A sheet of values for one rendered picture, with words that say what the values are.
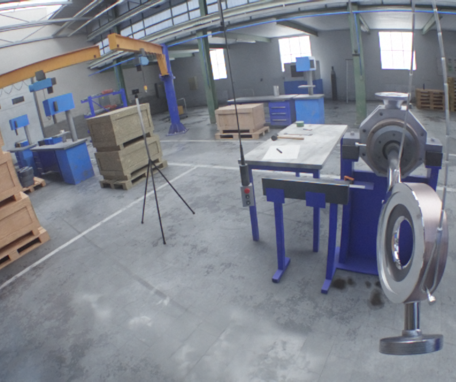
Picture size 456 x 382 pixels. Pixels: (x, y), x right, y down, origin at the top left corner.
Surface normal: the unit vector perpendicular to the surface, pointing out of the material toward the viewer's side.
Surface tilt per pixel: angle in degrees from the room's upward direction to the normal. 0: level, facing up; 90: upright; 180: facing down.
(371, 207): 90
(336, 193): 90
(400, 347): 53
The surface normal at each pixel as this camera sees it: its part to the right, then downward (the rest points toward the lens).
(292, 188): -0.51, 0.41
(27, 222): 0.81, 0.13
